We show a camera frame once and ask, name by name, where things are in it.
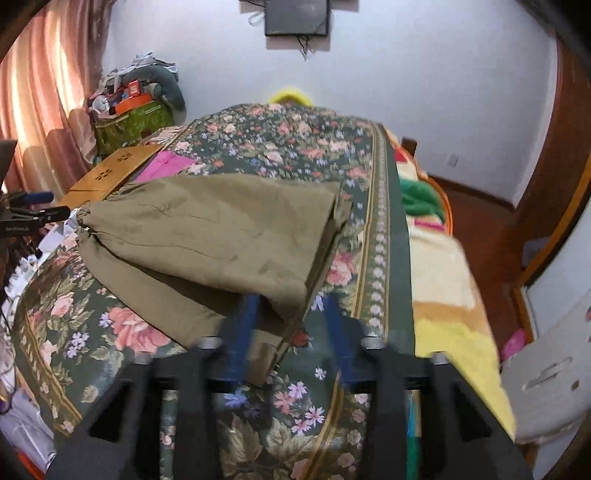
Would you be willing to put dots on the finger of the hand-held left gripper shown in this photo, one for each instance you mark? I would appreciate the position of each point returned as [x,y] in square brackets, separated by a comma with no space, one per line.
[32,217]

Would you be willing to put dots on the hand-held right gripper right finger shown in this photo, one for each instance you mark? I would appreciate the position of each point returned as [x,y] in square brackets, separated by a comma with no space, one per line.
[336,327]

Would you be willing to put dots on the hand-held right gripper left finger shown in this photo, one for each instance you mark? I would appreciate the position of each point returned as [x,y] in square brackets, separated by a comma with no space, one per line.
[244,323]

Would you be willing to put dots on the olive green pants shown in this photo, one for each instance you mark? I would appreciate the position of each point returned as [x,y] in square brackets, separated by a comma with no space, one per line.
[217,230]

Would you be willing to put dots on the floral bedspread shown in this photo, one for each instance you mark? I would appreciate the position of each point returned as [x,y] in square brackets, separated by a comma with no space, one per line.
[286,286]

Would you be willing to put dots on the wooden carved headboard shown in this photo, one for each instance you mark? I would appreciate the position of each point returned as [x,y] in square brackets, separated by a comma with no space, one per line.
[108,170]

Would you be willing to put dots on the pink curtain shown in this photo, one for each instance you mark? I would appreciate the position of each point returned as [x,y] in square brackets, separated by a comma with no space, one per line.
[44,101]

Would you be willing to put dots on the striped fleece blanket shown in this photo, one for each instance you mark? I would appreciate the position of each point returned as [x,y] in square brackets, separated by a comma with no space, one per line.
[443,277]

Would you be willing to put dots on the green storage box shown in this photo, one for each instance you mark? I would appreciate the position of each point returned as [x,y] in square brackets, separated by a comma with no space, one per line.
[131,123]

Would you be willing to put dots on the pink cloth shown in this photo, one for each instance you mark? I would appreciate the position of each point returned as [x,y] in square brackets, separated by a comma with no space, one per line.
[164,166]

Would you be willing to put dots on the orange box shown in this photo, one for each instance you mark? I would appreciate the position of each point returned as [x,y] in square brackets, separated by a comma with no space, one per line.
[134,104]

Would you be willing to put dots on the grey plastic chair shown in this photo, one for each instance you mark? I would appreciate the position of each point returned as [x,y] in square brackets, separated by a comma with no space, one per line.
[549,369]

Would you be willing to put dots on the yellow plush pillow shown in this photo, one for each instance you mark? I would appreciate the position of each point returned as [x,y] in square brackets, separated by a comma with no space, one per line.
[291,95]

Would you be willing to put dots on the wall-mounted television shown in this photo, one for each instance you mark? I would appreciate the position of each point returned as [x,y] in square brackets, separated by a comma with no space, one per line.
[298,16]

